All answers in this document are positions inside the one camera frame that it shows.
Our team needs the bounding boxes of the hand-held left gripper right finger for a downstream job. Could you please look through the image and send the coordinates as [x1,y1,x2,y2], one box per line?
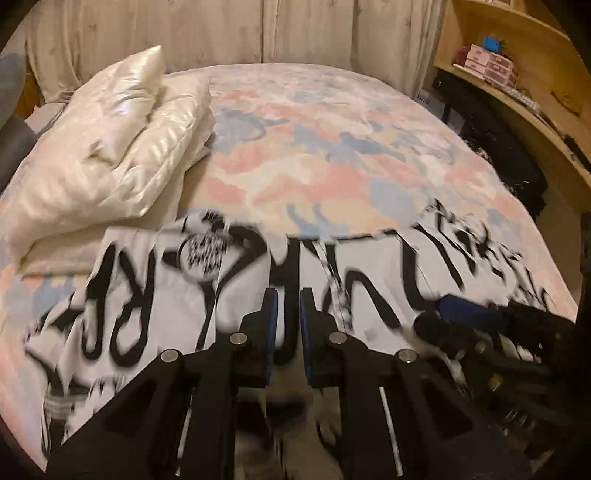
[298,287,532,480]

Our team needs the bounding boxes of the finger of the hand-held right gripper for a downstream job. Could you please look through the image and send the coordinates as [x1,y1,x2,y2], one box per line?
[436,294,506,329]
[412,312,482,357]

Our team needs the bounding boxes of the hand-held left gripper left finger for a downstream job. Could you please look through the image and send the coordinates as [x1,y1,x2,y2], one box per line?
[46,287,280,480]

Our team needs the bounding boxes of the black white graffiti print jacket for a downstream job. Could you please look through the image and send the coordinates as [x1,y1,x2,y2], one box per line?
[23,198,555,462]

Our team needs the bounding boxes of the dark patterned clothes pile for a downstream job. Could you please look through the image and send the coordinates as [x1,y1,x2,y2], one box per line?
[456,119,551,219]

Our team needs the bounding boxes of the pastel patterned bed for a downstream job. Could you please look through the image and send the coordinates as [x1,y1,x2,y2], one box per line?
[0,62,581,462]

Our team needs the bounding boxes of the white labelled box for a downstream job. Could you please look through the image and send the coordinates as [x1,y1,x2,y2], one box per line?
[413,90,445,112]

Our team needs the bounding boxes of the white keyboard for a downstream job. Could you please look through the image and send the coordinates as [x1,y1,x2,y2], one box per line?
[505,85,542,112]

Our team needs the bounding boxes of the cream satin pillows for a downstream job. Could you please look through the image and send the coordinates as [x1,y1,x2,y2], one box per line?
[0,45,219,278]

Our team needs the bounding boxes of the pink mini drawer organiser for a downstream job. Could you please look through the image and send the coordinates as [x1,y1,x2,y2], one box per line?
[463,44,519,87]

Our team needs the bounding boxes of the curved wooden desk shelf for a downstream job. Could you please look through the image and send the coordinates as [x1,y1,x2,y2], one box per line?
[431,0,591,260]

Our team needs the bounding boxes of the beige curtains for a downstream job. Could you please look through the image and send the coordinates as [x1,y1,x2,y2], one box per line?
[23,0,451,105]

